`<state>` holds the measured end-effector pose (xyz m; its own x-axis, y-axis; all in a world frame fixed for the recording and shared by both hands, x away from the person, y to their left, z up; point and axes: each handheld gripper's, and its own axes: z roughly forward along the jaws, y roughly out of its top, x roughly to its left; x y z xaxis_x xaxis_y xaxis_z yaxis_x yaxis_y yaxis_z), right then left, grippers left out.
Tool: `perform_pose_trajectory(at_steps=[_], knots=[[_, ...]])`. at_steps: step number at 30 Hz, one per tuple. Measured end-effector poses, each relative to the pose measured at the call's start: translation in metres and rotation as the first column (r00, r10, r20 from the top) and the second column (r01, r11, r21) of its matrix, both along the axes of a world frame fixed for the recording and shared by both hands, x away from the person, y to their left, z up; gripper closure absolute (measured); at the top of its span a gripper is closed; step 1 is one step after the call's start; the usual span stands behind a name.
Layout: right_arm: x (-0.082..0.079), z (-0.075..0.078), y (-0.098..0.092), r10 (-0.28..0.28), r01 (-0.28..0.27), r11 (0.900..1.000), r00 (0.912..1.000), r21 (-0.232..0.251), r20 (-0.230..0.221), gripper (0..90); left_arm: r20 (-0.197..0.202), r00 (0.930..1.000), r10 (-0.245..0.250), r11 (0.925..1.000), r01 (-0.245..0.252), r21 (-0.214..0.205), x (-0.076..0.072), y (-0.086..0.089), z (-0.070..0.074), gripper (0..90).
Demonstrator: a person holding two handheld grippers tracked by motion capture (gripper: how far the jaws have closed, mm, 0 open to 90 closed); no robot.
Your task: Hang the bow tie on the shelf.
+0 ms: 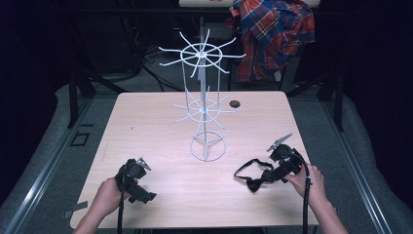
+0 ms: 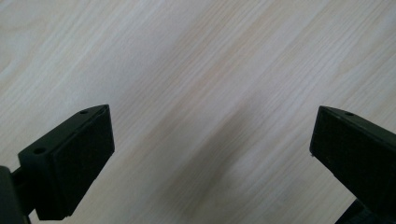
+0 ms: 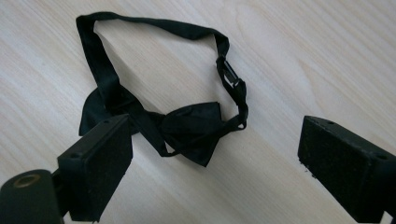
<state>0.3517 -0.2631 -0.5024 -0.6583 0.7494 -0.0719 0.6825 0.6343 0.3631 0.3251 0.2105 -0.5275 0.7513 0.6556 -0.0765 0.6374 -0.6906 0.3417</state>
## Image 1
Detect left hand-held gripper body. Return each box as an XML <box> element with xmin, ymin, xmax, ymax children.
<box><xmin>115</xmin><ymin>157</ymin><xmax>152</xmax><ymax>198</ymax></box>

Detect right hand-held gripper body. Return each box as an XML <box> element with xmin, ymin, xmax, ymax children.
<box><xmin>266</xmin><ymin>133</ymin><xmax>305</xmax><ymax>176</ymax></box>

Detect black bow tie with strap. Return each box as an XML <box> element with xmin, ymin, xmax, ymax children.
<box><xmin>233</xmin><ymin>158</ymin><xmax>277</xmax><ymax>194</ymax></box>

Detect person's left hand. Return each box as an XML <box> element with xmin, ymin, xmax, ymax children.
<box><xmin>94</xmin><ymin>176</ymin><xmax>131</xmax><ymax>219</ymax></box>

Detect person's right hand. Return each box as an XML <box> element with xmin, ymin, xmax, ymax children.
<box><xmin>282</xmin><ymin>163</ymin><xmax>326</xmax><ymax>208</ymax></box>

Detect grey tape strip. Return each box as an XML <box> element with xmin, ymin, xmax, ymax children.
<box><xmin>62</xmin><ymin>200</ymin><xmax>90</xmax><ymax>219</ymax></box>

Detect red blue plaid shirt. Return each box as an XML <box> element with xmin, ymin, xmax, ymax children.
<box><xmin>226</xmin><ymin>0</ymin><xmax>317</xmax><ymax>83</ymax></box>

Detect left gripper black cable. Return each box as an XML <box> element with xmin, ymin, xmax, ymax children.
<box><xmin>116</xmin><ymin>172</ymin><xmax>129</xmax><ymax>234</ymax></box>

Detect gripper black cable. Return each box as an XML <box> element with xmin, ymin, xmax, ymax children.
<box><xmin>116</xmin><ymin>172</ymin><xmax>129</xmax><ymax>234</ymax></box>
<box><xmin>285</xmin><ymin>147</ymin><xmax>312</xmax><ymax>234</ymax></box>

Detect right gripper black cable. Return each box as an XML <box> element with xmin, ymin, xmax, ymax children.
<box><xmin>285</xmin><ymin>147</ymin><xmax>312</xmax><ymax>234</ymax></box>

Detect aluminium floor rail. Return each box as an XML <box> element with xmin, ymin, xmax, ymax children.
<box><xmin>2</xmin><ymin>97</ymin><xmax>95</xmax><ymax>234</ymax></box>
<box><xmin>319</xmin><ymin>99</ymin><xmax>394</xmax><ymax>234</ymax></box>

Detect black metal stand frame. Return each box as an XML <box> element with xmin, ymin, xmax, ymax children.
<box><xmin>66</xmin><ymin>32</ymin><xmax>127</xmax><ymax>130</ymax></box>
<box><xmin>285</xmin><ymin>69</ymin><xmax>346</xmax><ymax>133</ymax></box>

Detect white wire display rack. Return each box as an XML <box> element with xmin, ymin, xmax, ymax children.
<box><xmin>158</xmin><ymin>28</ymin><xmax>247</xmax><ymax>163</ymax></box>

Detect black floor cables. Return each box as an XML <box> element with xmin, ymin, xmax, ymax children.
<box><xmin>121</xmin><ymin>19</ymin><xmax>184</xmax><ymax>93</ymax></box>

